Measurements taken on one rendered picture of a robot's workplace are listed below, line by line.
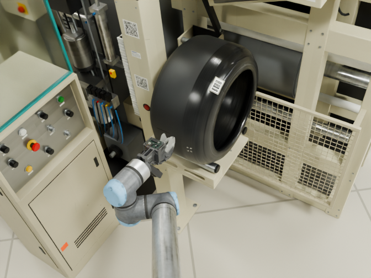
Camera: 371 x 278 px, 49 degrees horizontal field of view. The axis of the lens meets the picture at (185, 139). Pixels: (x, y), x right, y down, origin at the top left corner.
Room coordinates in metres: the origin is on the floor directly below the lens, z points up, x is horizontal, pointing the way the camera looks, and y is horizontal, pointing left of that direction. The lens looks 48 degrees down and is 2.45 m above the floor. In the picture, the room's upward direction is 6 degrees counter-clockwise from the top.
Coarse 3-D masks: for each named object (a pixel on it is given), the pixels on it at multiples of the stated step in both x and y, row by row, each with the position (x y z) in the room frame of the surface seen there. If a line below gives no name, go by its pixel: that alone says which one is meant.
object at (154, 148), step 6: (150, 138) 1.05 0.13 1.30; (144, 144) 1.02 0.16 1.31; (150, 144) 1.02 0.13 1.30; (156, 144) 1.01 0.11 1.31; (162, 144) 1.01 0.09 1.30; (144, 150) 1.01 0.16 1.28; (150, 150) 0.99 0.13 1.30; (156, 150) 0.98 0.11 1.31; (162, 150) 1.00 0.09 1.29; (138, 156) 0.96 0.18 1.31; (144, 156) 0.95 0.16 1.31; (150, 156) 0.96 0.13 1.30; (156, 156) 0.98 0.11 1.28; (162, 156) 1.00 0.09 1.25; (144, 162) 0.94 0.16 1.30; (150, 162) 0.96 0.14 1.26; (156, 162) 0.97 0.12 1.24; (162, 162) 0.98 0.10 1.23; (150, 168) 0.93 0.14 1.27
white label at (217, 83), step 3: (216, 78) 1.21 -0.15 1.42; (219, 78) 1.21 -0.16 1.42; (213, 81) 1.21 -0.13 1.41; (216, 81) 1.20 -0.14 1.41; (219, 81) 1.20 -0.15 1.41; (222, 81) 1.20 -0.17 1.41; (213, 84) 1.19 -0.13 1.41; (216, 84) 1.19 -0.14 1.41; (219, 84) 1.19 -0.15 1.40; (222, 84) 1.19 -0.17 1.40; (210, 87) 1.19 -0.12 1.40; (213, 87) 1.19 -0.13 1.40; (216, 87) 1.19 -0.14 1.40; (219, 87) 1.18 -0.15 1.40; (210, 90) 1.18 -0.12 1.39; (213, 90) 1.18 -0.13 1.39; (216, 90) 1.17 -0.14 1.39; (219, 90) 1.17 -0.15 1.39; (216, 93) 1.17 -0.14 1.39
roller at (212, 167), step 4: (180, 156) 1.27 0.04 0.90; (188, 160) 1.25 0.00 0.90; (200, 164) 1.20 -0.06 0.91; (208, 164) 1.19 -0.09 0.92; (212, 164) 1.18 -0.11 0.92; (216, 164) 1.18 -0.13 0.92; (208, 168) 1.18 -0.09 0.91; (212, 168) 1.17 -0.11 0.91; (216, 168) 1.16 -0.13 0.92; (216, 172) 1.16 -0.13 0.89
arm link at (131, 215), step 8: (136, 200) 0.83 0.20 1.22; (120, 208) 0.80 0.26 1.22; (128, 208) 0.80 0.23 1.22; (136, 208) 0.81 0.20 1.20; (144, 208) 0.81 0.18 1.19; (120, 216) 0.80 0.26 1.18; (128, 216) 0.79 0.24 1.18; (136, 216) 0.79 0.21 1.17; (144, 216) 0.79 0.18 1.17; (128, 224) 0.78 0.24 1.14; (136, 224) 0.79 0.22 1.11
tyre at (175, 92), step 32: (192, 64) 1.30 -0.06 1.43; (224, 64) 1.28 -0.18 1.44; (256, 64) 1.44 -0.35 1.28; (160, 96) 1.24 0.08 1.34; (192, 96) 1.18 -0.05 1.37; (224, 96) 1.20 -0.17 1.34; (160, 128) 1.18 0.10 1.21; (192, 128) 1.11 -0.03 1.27; (224, 128) 1.41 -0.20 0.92; (192, 160) 1.11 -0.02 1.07
